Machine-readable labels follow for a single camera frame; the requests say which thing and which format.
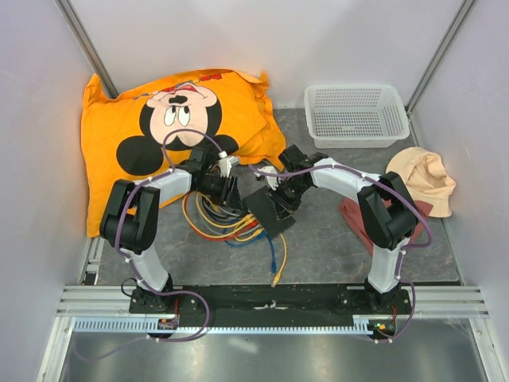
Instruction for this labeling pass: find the aluminium frame rail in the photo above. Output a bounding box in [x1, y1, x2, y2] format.
[57, 285, 489, 319]

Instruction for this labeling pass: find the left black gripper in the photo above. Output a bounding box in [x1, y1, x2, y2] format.
[196, 173, 246, 212]

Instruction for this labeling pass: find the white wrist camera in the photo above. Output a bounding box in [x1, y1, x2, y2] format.
[256, 166, 279, 190]
[217, 150, 239, 177]

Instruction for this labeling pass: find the long yellow ethernet cable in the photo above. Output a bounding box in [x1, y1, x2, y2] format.
[181, 190, 288, 288]

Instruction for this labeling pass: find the orange Mickey Mouse pillow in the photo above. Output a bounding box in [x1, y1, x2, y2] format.
[80, 68, 286, 237]

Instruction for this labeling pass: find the blue ethernet cable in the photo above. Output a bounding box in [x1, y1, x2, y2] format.
[224, 230, 280, 275]

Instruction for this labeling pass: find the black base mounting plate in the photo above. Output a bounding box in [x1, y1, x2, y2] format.
[129, 283, 411, 316]

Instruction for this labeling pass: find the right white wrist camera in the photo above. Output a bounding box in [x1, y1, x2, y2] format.
[256, 166, 279, 190]

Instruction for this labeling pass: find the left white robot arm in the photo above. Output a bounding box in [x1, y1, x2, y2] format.
[99, 149, 245, 313]

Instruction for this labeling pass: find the black network switch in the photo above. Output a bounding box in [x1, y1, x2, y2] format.
[243, 186, 296, 239]

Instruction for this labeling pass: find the white perforated plastic basket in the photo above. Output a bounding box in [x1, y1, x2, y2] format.
[304, 84, 410, 149]

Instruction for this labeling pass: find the black ethernet cable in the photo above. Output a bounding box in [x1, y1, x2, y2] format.
[198, 190, 227, 218]

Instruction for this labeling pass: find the grey ethernet cable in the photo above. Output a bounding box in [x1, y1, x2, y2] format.
[196, 193, 251, 232]

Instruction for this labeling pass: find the red ethernet cable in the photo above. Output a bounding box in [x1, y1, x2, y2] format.
[185, 205, 259, 242]

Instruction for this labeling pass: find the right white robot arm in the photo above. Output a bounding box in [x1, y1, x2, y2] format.
[268, 145, 418, 314]

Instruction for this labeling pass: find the peach bucket hat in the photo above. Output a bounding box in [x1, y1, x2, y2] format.
[386, 147, 457, 218]

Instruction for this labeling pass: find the yellow coiled ethernet cable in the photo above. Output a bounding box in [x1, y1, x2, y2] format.
[196, 193, 263, 244]

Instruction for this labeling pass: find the red folded cloth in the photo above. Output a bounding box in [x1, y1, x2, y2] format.
[339, 197, 433, 256]

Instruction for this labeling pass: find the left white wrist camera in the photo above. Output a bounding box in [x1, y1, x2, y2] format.
[217, 150, 239, 177]

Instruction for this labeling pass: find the grey slotted cable duct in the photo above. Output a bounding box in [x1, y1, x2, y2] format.
[74, 317, 373, 335]

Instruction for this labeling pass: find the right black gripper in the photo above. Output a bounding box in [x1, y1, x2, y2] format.
[266, 178, 309, 224]

